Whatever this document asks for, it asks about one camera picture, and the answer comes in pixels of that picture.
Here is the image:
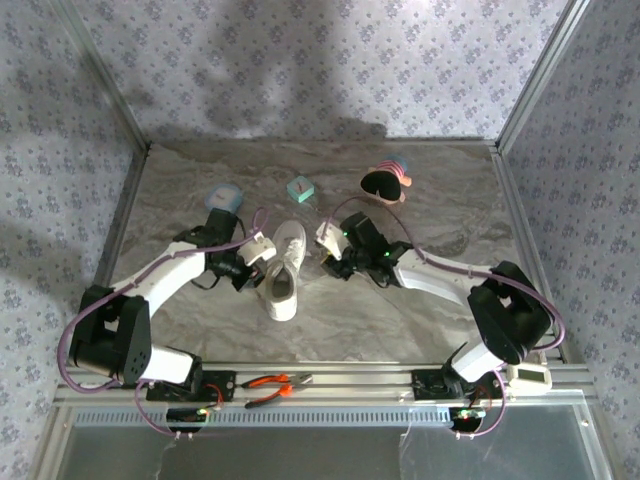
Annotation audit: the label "white shoelace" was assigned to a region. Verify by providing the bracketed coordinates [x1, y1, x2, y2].
[284, 237, 308, 274]

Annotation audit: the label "light blue round container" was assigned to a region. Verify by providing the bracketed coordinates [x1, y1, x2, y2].
[204, 183, 245, 214]

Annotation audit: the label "white leather sneaker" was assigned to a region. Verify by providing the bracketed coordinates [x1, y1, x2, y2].
[258, 219, 309, 322]

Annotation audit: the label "pink blue striped toy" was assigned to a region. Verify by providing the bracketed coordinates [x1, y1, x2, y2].
[375, 153, 414, 187]

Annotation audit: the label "teal cube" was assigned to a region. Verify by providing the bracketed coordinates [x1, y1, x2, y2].
[285, 175, 315, 204]

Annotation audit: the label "grey metal panel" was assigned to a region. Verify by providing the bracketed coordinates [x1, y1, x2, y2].
[39, 422, 609, 480]

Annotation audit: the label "white display device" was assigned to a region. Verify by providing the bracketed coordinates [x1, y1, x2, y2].
[506, 363, 553, 394]

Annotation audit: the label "aluminium table side rail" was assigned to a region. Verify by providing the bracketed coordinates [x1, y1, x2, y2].
[93, 143, 153, 292]
[488, 143, 572, 364]

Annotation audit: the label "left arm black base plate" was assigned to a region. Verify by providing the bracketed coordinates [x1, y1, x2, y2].
[145, 369, 238, 403]

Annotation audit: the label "aluminium mounting rail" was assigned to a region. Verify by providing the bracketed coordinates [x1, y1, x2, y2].
[53, 361, 594, 409]

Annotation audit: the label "orange handled pliers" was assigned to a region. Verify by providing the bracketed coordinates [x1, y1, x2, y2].
[240, 371, 316, 411]

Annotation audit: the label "grey slotted cable duct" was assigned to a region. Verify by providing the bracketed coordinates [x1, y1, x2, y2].
[71, 404, 452, 427]

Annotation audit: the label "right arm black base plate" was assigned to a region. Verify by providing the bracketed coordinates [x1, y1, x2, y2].
[411, 368, 502, 402]

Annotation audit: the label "aluminium frame post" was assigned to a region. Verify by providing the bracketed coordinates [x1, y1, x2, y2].
[493, 0, 595, 151]
[51, 0, 153, 152]

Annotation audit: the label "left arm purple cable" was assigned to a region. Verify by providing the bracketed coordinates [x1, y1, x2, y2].
[57, 205, 272, 442]

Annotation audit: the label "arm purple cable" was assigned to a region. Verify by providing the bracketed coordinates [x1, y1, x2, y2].
[319, 195, 569, 442]
[57, 205, 272, 442]

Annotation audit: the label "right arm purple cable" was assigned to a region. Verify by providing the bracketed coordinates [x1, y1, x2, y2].
[319, 195, 569, 442]

